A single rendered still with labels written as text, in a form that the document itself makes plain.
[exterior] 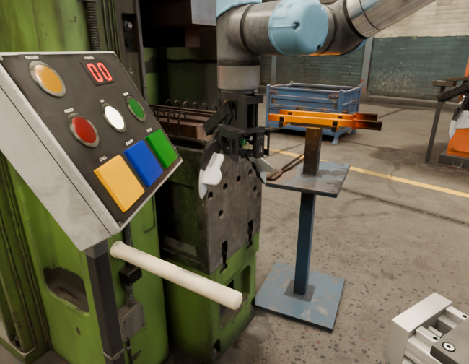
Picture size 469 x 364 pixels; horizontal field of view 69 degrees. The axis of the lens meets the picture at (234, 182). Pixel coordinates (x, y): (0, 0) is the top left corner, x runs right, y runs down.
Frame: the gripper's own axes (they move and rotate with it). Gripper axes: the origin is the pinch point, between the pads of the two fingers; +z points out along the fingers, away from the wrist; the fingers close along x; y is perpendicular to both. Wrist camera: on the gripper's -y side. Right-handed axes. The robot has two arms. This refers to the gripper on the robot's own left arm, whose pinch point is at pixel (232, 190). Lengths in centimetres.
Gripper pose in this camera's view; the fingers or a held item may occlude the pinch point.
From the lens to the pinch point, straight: 69.5
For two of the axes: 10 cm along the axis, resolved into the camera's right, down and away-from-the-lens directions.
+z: 0.0, 9.3, 3.6
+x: 8.5, -1.9, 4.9
